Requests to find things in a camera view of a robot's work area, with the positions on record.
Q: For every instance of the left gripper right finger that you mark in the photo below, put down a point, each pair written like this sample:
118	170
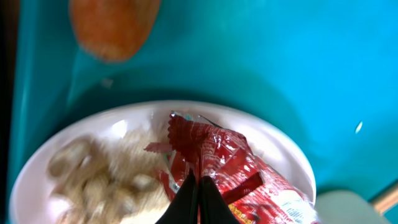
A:
213	209

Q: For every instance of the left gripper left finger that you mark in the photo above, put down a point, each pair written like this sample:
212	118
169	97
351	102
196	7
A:
184	207

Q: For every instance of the red snack wrapper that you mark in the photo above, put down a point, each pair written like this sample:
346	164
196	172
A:
253	191

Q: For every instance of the white paper cup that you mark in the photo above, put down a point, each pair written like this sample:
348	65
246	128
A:
346	207

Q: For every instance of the rice pile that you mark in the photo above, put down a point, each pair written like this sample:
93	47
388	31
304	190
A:
141	198

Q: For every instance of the peanut shells pile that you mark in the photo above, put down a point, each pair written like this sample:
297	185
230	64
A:
80	170

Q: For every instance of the pink plate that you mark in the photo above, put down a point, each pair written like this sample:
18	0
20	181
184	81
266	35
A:
122	134

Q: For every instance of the left wooden chopstick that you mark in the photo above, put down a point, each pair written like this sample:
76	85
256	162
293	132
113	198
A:
386	200

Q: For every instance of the teal plastic tray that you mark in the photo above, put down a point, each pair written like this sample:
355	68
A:
323	72

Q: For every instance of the orange carrot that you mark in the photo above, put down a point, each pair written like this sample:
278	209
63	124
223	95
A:
112	30

